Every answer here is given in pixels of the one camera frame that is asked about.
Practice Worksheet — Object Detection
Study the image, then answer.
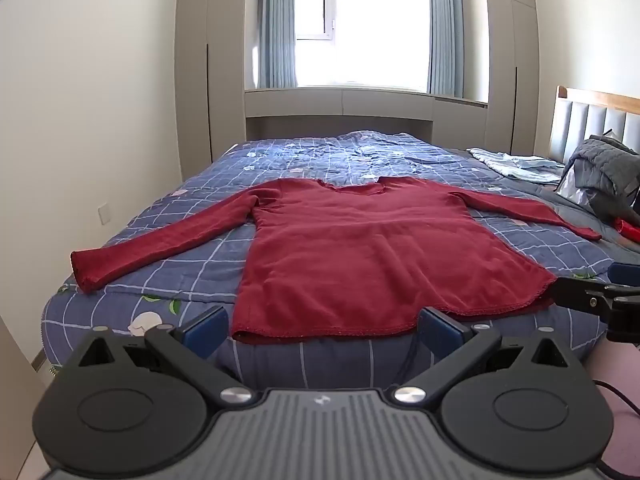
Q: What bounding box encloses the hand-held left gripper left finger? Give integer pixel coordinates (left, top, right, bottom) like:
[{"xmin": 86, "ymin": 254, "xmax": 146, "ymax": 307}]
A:
[{"xmin": 69, "ymin": 305, "xmax": 256, "ymax": 409}]

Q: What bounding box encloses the beige window seat cabinet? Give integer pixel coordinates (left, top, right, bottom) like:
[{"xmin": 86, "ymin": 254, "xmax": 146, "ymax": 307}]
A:
[{"xmin": 244, "ymin": 87, "xmax": 489, "ymax": 149}]

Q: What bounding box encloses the beige tall wardrobe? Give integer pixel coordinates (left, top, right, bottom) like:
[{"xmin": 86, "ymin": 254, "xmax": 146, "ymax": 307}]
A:
[
  {"xmin": 482, "ymin": 0, "xmax": 542, "ymax": 157},
  {"xmin": 175, "ymin": 0, "xmax": 248, "ymax": 182}
]

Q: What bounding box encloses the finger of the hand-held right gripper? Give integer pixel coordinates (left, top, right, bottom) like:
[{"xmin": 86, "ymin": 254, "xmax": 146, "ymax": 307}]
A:
[
  {"xmin": 608, "ymin": 262, "xmax": 640, "ymax": 289},
  {"xmin": 552, "ymin": 276, "xmax": 640, "ymax": 346}
]

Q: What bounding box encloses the white framed window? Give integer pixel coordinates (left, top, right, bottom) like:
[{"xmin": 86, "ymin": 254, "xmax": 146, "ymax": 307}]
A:
[{"xmin": 294, "ymin": 0, "xmax": 432, "ymax": 89}]

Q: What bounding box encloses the black cable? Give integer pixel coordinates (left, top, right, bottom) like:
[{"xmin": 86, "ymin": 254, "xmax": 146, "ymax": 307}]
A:
[{"xmin": 592, "ymin": 379, "xmax": 640, "ymax": 413}]

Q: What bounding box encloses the grey quilted jacket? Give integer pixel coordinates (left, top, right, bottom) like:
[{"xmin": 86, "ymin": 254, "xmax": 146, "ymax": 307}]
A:
[{"xmin": 555, "ymin": 131, "xmax": 640, "ymax": 227}]

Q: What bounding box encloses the light blue folded cloth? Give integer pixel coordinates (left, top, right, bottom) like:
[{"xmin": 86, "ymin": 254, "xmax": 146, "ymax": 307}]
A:
[{"xmin": 467, "ymin": 147, "xmax": 565, "ymax": 184}]

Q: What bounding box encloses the small red cloth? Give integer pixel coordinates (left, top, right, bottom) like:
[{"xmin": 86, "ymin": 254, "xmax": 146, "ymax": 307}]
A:
[{"xmin": 615, "ymin": 217, "xmax": 640, "ymax": 247}]

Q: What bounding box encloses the red long-sleeve shirt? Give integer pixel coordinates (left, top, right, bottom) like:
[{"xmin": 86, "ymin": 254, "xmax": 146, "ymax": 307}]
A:
[{"xmin": 70, "ymin": 176, "xmax": 603, "ymax": 346}]

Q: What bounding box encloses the blue-grey curtain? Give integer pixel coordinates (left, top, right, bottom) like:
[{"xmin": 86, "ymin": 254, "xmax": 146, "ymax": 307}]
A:
[
  {"xmin": 255, "ymin": 0, "xmax": 300, "ymax": 89},
  {"xmin": 427, "ymin": 0, "xmax": 467, "ymax": 97}
]

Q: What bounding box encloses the blue checked floral quilt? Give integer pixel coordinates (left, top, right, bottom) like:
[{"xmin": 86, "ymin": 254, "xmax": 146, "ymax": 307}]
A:
[{"xmin": 41, "ymin": 131, "xmax": 621, "ymax": 392}]

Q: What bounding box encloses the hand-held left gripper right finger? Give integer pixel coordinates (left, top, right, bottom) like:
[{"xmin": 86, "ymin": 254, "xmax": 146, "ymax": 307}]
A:
[{"xmin": 391, "ymin": 306, "xmax": 580, "ymax": 406}]

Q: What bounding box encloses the grey padded wooden headboard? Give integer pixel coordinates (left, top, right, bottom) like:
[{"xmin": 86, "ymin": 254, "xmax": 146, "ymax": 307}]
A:
[{"xmin": 547, "ymin": 85, "xmax": 640, "ymax": 172}]

